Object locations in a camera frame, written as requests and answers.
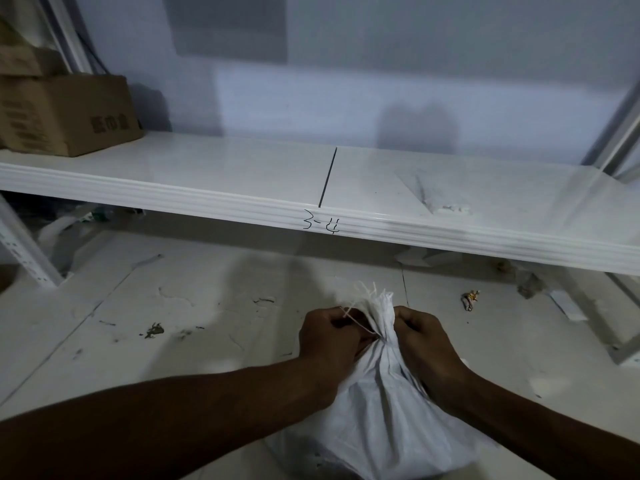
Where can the person's right hand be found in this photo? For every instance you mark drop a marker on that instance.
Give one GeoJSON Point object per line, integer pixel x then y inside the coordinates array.
{"type": "Point", "coordinates": [435, 359]}

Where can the person's left hand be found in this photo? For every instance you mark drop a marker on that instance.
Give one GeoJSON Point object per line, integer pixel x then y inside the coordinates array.
{"type": "Point", "coordinates": [330, 344]}

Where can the white woven sack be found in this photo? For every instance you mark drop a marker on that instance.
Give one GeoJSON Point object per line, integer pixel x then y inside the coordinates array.
{"type": "Point", "coordinates": [390, 419]}

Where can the white shelf board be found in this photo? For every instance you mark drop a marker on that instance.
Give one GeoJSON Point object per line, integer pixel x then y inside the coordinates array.
{"type": "Point", "coordinates": [200, 169]}

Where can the person's right forearm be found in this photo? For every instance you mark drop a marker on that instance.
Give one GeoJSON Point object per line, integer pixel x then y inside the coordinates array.
{"type": "Point", "coordinates": [550, 434]}

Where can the person's left forearm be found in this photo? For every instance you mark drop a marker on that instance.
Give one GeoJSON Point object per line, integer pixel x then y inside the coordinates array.
{"type": "Point", "coordinates": [150, 424]}

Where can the crumpled gold wrapper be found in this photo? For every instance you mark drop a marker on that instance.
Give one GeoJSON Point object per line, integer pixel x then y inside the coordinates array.
{"type": "Point", "coordinates": [470, 300]}

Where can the grey crumpled paper scrap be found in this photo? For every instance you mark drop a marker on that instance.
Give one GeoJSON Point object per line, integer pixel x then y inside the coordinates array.
{"type": "Point", "coordinates": [530, 285]}

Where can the white paper scrap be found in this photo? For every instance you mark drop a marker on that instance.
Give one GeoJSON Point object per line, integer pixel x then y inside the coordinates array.
{"type": "Point", "coordinates": [567, 305]}

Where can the dark debris clump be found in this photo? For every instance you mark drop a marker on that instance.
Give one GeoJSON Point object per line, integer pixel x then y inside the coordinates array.
{"type": "Point", "coordinates": [154, 330]}

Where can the grey metal diagonal brace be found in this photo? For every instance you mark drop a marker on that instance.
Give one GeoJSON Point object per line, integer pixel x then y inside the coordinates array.
{"type": "Point", "coordinates": [630, 173]}

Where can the grey metal rear upright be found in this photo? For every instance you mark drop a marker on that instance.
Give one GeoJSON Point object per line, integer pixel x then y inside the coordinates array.
{"type": "Point", "coordinates": [67, 32]}
{"type": "Point", "coordinates": [617, 134]}

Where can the large brown cardboard box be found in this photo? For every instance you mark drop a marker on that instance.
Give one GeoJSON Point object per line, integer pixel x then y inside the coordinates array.
{"type": "Point", "coordinates": [65, 117]}

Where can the small brown cardboard box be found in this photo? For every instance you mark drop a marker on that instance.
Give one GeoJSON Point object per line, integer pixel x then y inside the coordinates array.
{"type": "Point", "coordinates": [30, 61]}

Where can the tan cardboard piece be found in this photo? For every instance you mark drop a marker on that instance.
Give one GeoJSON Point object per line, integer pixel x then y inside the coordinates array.
{"type": "Point", "coordinates": [12, 34]}

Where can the white perforated rack post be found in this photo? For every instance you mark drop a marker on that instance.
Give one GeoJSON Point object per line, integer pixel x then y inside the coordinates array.
{"type": "Point", "coordinates": [27, 249]}
{"type": "Point", "coordinates": [627, 353]}

